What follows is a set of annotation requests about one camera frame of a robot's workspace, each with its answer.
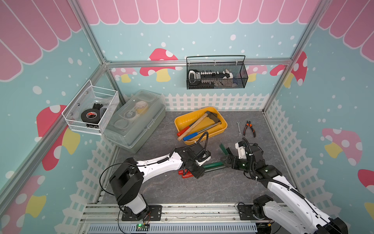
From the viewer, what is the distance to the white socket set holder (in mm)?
889

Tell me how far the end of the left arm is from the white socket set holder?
405 millimetres

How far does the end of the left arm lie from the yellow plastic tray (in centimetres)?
31

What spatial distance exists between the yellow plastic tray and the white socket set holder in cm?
30

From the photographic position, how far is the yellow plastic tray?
1042 mm

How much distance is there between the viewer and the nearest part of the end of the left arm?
1.99 feet
